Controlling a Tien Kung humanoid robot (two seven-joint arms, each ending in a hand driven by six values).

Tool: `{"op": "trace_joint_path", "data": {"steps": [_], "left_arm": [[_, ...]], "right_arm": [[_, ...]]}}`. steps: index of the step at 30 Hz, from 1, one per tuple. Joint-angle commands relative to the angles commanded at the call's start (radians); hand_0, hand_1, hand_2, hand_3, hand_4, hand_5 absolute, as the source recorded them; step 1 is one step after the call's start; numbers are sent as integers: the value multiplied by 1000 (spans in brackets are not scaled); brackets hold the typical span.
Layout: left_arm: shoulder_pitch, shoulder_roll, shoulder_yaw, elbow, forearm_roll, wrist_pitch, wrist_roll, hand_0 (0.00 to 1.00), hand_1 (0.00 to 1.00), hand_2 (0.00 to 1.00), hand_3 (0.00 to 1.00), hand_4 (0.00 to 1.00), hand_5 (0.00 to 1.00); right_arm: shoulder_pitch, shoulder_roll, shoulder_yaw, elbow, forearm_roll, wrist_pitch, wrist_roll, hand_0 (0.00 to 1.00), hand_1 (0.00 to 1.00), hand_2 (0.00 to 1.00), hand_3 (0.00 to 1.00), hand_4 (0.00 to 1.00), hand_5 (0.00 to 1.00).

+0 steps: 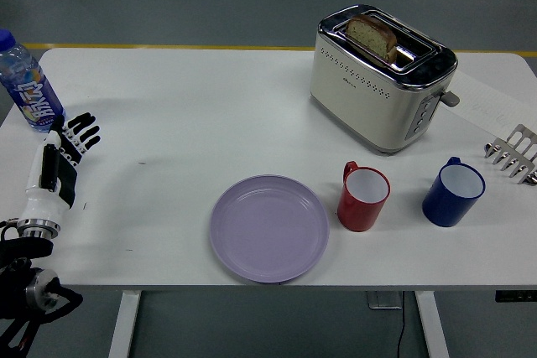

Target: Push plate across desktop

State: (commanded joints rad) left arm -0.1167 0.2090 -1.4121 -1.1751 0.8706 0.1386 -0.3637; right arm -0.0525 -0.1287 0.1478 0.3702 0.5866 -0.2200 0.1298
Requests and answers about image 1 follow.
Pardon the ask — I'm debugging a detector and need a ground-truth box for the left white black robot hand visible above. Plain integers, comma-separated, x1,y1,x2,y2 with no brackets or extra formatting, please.
19,112,102,224

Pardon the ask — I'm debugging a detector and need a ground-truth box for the purple plastic plate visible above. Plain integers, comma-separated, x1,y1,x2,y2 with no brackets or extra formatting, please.
209,174,331,285

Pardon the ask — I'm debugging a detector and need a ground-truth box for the blue labelled drink bottle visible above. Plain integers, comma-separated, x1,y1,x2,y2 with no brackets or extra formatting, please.
0,29,67,133

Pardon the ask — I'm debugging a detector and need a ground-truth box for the white table leg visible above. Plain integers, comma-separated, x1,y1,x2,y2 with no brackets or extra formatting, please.
107,290,142,358
414,290,451,358

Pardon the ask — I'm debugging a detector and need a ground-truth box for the red plastic mug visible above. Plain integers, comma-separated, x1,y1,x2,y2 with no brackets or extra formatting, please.
336,160,392,232

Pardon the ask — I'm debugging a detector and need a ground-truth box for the cream and chrome toaster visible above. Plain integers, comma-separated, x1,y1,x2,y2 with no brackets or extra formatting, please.
309,4,461,156

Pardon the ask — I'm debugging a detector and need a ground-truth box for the brown bread slice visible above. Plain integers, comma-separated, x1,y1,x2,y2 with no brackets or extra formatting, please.
345,13,399,64

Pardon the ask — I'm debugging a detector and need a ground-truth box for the blue plastic mug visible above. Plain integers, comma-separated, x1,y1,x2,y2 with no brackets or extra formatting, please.
421,156,487,229

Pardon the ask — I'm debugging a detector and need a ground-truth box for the white paper sheet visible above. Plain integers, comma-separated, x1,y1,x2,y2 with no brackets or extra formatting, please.
441,70,537,137

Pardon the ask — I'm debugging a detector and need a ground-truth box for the silver metal rack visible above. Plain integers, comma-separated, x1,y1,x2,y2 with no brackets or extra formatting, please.
482,124,537,186

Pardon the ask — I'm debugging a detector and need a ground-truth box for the black table control panel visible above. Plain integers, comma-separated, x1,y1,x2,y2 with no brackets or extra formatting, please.
494,289,537,304

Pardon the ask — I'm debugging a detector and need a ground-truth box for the grey bracket under table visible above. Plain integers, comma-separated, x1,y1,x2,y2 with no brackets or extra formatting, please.
367,291,403,309

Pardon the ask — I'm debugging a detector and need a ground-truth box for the black power cable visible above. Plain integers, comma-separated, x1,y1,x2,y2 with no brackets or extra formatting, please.
396,290,407,358

